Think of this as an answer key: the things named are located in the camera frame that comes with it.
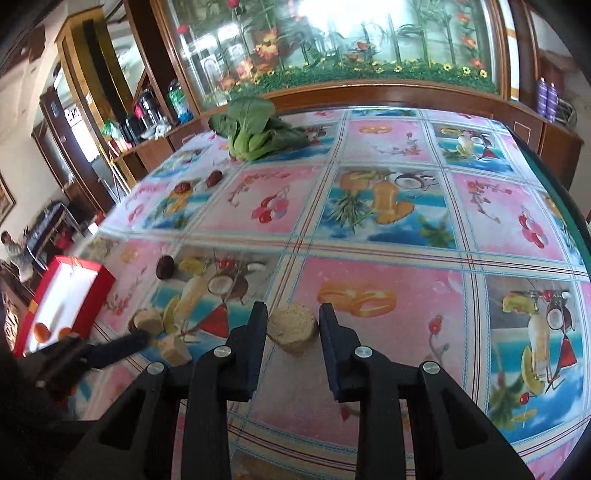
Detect floral glass display cabinet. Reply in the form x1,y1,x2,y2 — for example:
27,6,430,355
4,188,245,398
139,0,585,185

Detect red cardboard box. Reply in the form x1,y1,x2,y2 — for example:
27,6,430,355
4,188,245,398
13,255,116,358

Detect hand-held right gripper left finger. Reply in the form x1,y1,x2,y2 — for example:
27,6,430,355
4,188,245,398
58,301,269,480

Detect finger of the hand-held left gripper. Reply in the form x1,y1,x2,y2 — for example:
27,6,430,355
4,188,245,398
85,331,152,371

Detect green bok choy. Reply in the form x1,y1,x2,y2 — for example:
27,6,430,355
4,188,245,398
209,97,311,162

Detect wooden shelving unit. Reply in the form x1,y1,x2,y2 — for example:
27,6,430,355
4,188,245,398
32,14,158,208

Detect round brown cake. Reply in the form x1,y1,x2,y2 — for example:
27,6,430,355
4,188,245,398
130,308,164,335
267,302,320,356
157,333,193,365

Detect green plastic bottle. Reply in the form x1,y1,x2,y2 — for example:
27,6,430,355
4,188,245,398
167,79,194,125

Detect printed fruit tablecloth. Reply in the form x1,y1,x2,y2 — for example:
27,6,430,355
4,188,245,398
69,108,591,480

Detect black thermos jug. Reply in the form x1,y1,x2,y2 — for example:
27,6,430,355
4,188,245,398
136,90,160,132

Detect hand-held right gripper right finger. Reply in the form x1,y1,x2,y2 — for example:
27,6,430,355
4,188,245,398
318,302,536,480

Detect wire basket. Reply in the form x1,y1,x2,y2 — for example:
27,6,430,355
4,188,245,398
556,102,579,132

